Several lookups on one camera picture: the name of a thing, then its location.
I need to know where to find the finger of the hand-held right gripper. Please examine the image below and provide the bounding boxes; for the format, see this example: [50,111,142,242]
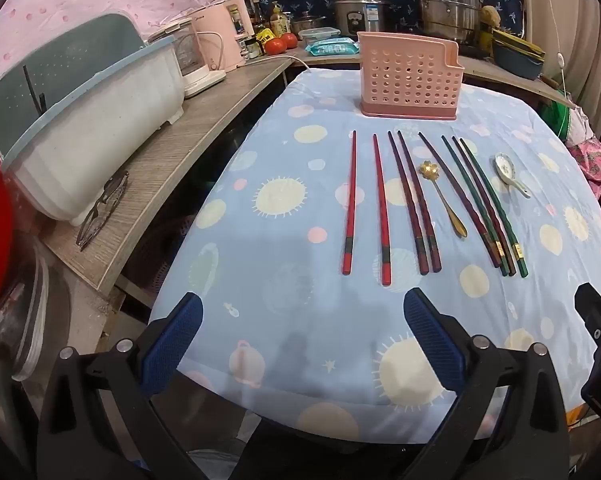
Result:
[575,282,601,356]

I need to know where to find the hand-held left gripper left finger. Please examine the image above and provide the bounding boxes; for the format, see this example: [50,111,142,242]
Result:
[36,291,206,480]

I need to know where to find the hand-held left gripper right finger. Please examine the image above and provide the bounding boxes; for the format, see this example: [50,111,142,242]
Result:
[403,287,571,480]

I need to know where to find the dark maroon chopstick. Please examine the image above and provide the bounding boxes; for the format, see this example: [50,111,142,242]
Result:
[387,131,430,276]
[397,131,442,275]

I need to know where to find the red chopstick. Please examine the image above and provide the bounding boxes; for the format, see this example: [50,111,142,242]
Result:
[373,133,393,287]
[341,130,357,276]

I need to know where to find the green chopstick gold band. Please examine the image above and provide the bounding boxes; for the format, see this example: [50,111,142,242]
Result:
[459,138,529,278]
[441,135,510,277]

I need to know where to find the brown chopstick gold band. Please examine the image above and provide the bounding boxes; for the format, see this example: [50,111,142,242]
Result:
[418,132,502,268]
[452,136,517,277]

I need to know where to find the white ceramic spoon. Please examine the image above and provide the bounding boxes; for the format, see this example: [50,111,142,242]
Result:
[494,154,532,199]

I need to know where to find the pink perforated utensil basket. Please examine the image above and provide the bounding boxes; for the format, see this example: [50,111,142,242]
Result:
[357,31,465,121]

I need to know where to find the blue printed tablecloth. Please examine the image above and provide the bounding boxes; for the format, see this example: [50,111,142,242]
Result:
[148,67,601,443]

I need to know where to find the pink floral cloth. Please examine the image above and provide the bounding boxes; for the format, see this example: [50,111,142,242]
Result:
[568,140,601,236]

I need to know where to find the clear plastic container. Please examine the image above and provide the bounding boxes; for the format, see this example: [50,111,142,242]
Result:
[0,245,51,381]

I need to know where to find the eyeglasses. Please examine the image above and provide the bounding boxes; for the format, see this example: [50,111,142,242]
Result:
[76,170,130,252]

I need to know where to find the gold flower spoon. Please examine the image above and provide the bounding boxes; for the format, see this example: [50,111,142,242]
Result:
[419,160,468,240]

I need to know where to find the wooden side counter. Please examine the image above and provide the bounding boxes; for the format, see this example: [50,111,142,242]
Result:
[40,55,306,293]

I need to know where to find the green bag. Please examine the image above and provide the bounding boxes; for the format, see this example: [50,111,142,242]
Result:
[555,92,589,138]

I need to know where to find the white dish drainer box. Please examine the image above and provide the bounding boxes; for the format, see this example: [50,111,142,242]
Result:
[0,40,186,223]

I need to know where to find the blue bowl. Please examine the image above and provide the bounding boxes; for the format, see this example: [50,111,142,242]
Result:
[495,47,546,81]

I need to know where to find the glass kettle white base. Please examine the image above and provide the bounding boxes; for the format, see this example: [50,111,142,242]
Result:
[148,17,227,98]

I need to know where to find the yellow bowl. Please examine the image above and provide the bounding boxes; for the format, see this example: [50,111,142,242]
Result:
[491,29,545,55]

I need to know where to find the grey-blue drainer lid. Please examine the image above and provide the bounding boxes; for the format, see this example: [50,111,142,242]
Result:
[0,12,148,156]

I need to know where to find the beige curtain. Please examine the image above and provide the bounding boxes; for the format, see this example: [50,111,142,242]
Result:
[515,0,601,136]

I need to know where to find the blue wet wipes pack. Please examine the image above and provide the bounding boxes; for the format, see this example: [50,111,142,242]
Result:
[305,38,360,57]

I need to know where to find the pink electric kettle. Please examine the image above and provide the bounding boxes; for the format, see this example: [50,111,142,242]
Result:
[188,0,256,72]

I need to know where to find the clear lidded food container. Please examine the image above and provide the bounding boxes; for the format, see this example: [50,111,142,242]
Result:
[298,27,341,47]

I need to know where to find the yellow oil bottle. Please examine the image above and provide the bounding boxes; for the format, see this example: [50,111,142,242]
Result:
[269,2,289,37]

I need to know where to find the steel rice cooker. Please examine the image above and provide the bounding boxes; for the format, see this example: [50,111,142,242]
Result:
[333,0,387,38]

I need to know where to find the large steel steamer pot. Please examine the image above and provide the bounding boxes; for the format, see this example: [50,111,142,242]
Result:
[413,0,483,43]

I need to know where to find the small steel pot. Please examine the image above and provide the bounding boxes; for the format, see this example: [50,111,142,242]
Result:
[291,12,326,36]

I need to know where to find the white cord with switch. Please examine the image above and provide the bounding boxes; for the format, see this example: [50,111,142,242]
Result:
[535,0,570,136]

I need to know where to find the white power cable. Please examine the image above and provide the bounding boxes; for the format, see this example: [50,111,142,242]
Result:
[243,54,311,73]

